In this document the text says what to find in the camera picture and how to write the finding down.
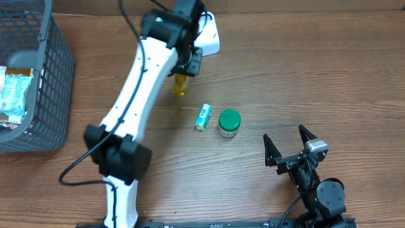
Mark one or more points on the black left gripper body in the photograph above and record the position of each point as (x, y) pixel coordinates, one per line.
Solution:
(192, 68)

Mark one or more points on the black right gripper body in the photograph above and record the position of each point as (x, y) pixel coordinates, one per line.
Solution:
(288, 163)

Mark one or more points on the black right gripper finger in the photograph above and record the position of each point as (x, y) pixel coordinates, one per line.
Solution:
(272, 154)
(305, 134)

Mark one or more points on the clear plastic bottle grey cap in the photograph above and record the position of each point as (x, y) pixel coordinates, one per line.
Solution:
(180, 84)

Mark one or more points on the green Kleenex tissue pack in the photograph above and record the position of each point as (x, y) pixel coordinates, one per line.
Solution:
(203, 117)

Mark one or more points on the green lid jar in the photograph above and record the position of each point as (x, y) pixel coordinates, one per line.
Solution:
(229, 122)

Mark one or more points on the mint green wipes pack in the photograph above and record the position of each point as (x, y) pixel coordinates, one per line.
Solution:
(14, 96)

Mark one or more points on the brown patterned snack bag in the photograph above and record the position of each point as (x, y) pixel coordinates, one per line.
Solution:
(12, 121)

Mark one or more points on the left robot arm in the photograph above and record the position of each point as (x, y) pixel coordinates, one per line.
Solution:
(165, 47)

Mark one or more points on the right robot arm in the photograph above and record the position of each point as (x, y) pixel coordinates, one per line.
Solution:
(321, 203)

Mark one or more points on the white barcode scanner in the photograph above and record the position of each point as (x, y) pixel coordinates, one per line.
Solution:
(207, 37)

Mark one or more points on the dark grey plastic basket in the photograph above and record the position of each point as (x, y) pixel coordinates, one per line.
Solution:
(30, 38)

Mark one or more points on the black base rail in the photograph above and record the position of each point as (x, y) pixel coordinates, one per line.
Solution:
(215, 225)

